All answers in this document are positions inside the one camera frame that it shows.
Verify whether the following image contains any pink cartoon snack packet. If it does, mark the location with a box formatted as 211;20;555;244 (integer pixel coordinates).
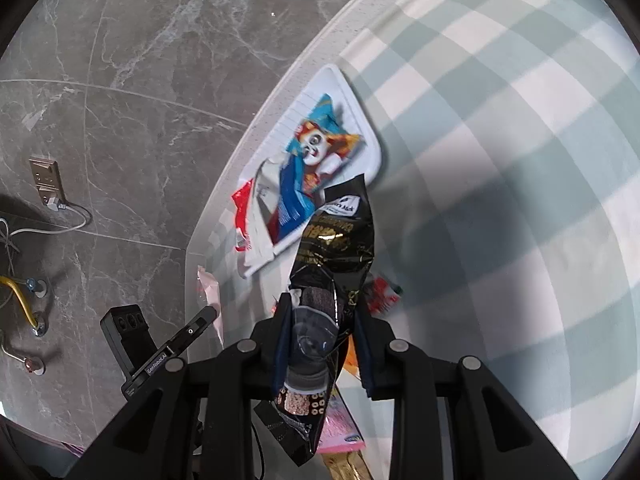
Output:
317;385;367;456

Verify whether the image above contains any panda print snack packet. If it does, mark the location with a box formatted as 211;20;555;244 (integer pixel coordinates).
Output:
285;94;363;196

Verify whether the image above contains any small gold snack packet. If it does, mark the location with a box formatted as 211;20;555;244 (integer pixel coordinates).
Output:
320;450;373;480

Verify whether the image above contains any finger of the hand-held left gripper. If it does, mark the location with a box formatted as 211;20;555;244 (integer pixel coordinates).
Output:
162;307;218;356

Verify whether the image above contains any red snack packet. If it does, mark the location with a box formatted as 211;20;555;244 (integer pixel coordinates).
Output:
231;182;253;253

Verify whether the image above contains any braided metal hose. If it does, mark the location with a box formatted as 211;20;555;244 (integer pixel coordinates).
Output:
0;330;46;376

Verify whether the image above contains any white snack packet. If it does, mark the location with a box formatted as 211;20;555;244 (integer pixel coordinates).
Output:
244;157;281;268

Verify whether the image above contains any green white checked tablecloth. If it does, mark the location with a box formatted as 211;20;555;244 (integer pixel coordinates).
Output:
200;0;640;480

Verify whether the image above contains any black snack packet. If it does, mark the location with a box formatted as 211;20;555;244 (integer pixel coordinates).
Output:
254;175;376;468

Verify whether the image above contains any white plastic tray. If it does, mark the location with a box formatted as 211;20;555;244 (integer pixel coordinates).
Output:
232;64;386;278

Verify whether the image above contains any orange snack packet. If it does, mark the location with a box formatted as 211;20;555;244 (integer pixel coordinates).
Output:
342;335;363;378

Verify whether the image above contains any blue snack packet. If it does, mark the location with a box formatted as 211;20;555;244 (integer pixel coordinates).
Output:
267;157;326;241

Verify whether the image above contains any yellow hose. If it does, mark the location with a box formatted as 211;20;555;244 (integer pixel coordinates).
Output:
0;275;48;336

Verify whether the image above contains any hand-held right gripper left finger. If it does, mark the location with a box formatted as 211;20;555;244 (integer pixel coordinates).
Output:
65;292;296;480

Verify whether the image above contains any white power cable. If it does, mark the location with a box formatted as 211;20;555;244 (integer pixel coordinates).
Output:
0;199;93;241

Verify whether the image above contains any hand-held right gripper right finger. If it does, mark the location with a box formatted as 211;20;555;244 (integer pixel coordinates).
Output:
352;305;581;480

